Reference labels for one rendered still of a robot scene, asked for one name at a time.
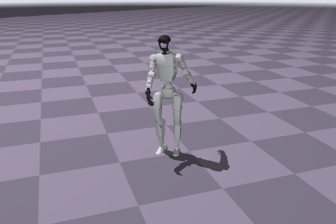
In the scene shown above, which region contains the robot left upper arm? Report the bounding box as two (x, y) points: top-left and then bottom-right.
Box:
(173, 54), (188, 76)

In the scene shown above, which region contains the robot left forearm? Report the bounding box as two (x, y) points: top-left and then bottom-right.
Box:
(185, 69), (196, 85)

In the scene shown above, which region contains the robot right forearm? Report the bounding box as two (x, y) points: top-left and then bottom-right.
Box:
(145, 73), (153, 92)

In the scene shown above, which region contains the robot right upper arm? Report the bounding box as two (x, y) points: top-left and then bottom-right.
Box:
(149, 54), (156, 78)

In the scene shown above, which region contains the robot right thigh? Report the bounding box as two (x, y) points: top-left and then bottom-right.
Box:
(152, 91), (166, 126)

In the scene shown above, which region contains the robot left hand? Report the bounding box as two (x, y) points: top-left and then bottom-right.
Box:
(191, 83), (197, 94)

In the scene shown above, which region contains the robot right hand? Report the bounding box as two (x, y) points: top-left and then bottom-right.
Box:
(145, 88), (154, 106)

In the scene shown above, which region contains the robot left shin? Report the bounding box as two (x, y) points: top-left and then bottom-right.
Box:
(174, 122), (182, 149)

